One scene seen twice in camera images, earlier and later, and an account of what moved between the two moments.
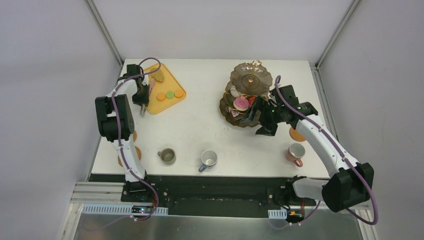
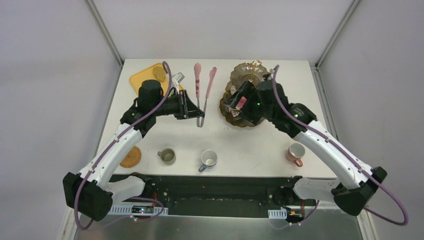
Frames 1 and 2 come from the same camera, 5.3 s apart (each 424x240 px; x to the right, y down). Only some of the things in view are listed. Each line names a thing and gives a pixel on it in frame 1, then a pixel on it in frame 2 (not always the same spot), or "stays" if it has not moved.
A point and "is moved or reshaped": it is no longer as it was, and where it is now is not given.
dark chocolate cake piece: [235, 114] stays
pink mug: [295, 152] stays
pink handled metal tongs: [151, 89] is moved or reshaped
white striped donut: [235, 92] stays
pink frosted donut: [241, 103] stays
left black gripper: [142, 100] -> [182, 105]
